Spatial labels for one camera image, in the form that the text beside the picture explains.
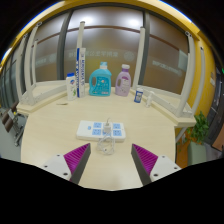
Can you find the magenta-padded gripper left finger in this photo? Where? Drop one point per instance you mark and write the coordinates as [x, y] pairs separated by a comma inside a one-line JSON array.
[[77, 159]]

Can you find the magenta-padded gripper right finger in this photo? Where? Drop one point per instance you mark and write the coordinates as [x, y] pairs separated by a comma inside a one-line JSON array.
[[145, 161]]

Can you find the white charger block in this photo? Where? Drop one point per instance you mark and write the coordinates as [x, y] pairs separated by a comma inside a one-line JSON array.
[[107, 128]]

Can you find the grey-green planter box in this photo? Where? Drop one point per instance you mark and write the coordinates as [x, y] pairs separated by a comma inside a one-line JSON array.
[[196, 153]]

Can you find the small white bottle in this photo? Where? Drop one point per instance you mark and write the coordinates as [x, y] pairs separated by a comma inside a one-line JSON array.
[[149, 99]]

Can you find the green potted plant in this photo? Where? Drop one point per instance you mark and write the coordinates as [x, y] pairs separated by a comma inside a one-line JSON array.
[[199, 128]]

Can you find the small blue and white jar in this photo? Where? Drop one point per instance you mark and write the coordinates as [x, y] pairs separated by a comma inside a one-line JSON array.
[[138, 95]]

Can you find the white bottle with blue cap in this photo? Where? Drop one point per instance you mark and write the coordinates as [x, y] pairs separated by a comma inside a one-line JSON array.
[[71, 88]]

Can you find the group of dark chairs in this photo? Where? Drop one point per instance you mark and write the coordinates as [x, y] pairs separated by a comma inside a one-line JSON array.
[[10, 123]]

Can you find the blue detergent bottle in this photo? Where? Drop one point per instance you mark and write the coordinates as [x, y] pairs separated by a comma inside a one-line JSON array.
[[100, 82]]

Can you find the purple detergent bottle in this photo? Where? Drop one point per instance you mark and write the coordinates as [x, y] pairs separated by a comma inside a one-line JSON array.
[[123, 83]]

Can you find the tall blue and white box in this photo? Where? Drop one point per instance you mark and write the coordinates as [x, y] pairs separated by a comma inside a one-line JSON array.
[[80, 73]]

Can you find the upturned white-legged table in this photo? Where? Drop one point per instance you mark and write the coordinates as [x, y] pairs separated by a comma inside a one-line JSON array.
[[187, 76], [30, 66]]

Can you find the white wall plate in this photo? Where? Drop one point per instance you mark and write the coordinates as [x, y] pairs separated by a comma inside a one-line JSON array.
[[212, 82]]

